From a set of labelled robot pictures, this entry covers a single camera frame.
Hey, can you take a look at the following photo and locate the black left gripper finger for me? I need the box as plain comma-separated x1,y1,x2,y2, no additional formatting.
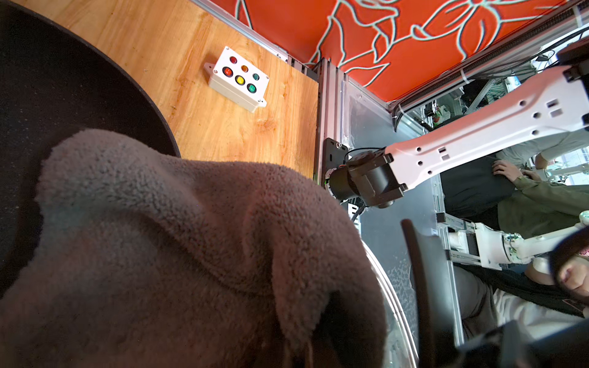
401,219,460,367

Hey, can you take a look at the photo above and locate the glass lid with black knob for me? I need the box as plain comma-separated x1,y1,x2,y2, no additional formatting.
362,242,418,367

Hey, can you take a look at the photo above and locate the grey cleaning cloth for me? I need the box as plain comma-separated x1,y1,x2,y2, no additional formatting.
1,130,387,367

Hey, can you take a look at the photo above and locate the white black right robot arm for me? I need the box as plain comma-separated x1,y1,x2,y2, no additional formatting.
325,38,588,209

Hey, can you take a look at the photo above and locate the person with dark hair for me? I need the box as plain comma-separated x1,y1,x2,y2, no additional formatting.
453,229,588,340

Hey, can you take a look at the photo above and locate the seated person in green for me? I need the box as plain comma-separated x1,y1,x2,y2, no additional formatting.
440,130,588,239

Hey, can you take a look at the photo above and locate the white button control box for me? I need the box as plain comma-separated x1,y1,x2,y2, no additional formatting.
204,46,270,113

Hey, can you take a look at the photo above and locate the black lidded frying pan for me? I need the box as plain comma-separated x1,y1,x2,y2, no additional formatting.
1,1,179,290

